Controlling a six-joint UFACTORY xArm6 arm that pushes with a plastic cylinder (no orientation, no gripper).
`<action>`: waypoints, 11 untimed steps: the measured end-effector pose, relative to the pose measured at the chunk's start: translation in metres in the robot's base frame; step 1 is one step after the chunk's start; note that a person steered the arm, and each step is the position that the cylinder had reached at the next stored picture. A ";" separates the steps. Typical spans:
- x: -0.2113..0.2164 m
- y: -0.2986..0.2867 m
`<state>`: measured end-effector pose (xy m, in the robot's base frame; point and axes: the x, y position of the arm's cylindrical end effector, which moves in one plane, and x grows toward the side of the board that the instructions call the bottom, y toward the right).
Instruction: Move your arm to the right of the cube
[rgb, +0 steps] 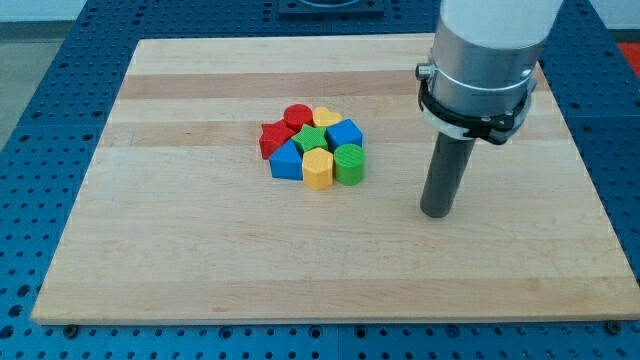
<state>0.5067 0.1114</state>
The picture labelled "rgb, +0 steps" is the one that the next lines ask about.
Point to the blue perforated metal table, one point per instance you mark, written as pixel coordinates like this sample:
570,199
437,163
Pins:
44,161

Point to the red cylinder block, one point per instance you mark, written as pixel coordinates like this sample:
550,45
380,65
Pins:
298,115

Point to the blue triangular block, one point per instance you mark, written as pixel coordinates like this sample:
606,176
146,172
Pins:
286,162

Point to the yellow hexagon block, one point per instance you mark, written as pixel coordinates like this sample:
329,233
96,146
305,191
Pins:
317,166

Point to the green cylinder block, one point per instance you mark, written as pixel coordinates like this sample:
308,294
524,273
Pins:
349,162

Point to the red star block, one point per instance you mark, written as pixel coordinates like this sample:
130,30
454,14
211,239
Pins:
273,136

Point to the yellow heart block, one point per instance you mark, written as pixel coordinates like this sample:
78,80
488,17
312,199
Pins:
324,117

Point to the blue cube block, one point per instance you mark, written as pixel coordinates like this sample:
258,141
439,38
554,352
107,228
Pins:
344,132

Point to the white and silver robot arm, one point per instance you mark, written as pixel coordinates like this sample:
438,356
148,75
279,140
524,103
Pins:
479,77

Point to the black mounting plate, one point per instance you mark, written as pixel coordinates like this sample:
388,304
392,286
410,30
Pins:
289,9

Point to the wooden board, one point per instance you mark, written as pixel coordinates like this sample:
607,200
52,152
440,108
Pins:
178,220

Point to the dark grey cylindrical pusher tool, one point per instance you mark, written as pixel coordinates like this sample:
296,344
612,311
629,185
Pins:
446,170

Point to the green star block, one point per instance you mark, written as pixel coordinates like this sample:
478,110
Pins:
309,138

